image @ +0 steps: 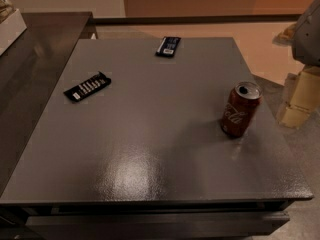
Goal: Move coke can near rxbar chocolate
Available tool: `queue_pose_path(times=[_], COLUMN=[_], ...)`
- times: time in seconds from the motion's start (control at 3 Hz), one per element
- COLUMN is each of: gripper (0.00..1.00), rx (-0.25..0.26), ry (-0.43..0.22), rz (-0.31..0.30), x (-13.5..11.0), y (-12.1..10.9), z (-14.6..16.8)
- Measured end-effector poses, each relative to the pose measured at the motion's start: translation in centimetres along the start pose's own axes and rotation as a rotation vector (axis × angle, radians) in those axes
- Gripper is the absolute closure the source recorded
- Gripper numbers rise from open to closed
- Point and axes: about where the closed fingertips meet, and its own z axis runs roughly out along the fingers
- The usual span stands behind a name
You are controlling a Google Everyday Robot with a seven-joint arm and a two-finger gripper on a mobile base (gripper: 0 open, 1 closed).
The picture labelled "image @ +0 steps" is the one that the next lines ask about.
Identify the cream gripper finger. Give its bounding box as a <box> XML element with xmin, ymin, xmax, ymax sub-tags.
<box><xmin>276</xmin><ymin>65</ymin><xmax>320</xmax><ymax>128</ymax></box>

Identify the red coke can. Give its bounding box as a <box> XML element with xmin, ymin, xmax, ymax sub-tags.
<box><xmin>221</xmin><ymin>81</ymin><xmax>262</xmax><ymax>138</ymax></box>

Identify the dark side counter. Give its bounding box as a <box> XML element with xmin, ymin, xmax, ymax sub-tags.
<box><xmin>0</xmin><ymin>12</ymin><xmax>96</xmax><ymax>194</ymax></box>

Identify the white box on counter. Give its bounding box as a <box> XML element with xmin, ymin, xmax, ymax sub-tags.
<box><xmin>0</xmin><ymin>0</ymin><xmax>27</xmax><ymax>55</ymax></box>

